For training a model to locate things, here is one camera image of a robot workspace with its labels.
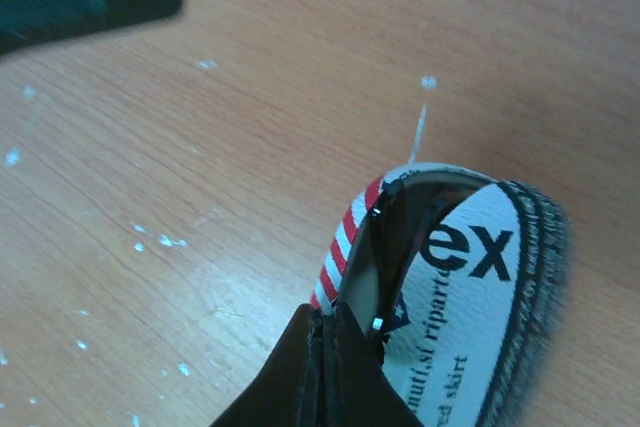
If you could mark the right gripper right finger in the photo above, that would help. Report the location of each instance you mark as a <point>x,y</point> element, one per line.
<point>356,392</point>

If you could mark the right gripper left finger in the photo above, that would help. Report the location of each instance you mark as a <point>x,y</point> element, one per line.
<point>287,390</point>

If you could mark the flag pattern sunglasses case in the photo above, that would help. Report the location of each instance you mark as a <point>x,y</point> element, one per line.
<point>480,298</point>

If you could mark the brown sunglasses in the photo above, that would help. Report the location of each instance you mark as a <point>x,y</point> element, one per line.
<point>397,225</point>

